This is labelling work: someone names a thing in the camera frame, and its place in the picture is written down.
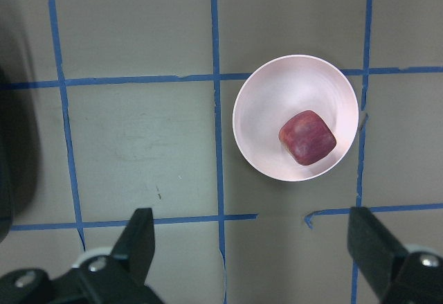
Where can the red apple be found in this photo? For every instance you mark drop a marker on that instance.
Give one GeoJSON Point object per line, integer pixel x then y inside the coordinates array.
{"type": "Point", "coordinates": [307, 138]}

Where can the dark grey rice cooker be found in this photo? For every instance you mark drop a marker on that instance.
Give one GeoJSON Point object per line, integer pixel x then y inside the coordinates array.
{"type": "Point", "coordinates": [19, 141]}

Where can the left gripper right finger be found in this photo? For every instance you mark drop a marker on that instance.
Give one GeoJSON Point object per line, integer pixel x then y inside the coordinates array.
{"type": "Point", "coordinates": [396, 273]}

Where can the pink plate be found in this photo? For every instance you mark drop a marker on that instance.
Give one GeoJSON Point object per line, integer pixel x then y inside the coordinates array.
{"type": "Point", "coordinates": [279, 90]}

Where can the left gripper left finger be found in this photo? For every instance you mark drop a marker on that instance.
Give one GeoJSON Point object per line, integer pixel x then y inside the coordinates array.
{"type": "Point", "coordinates": [116, 277]}

